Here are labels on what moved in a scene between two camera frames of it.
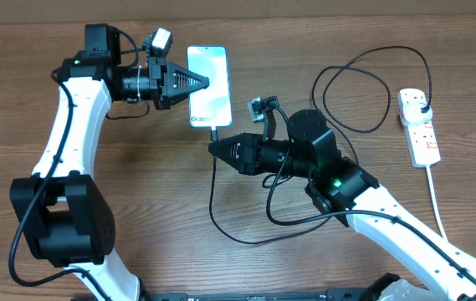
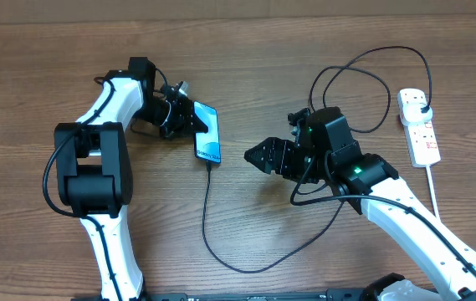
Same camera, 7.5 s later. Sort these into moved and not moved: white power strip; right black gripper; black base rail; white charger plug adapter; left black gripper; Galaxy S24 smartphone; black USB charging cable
Moved: Galaxy S24 smartphone; black USB charging cable; left black gripper; right black gripper
Not moved: white charger plug adapter; black base rail; white power strip
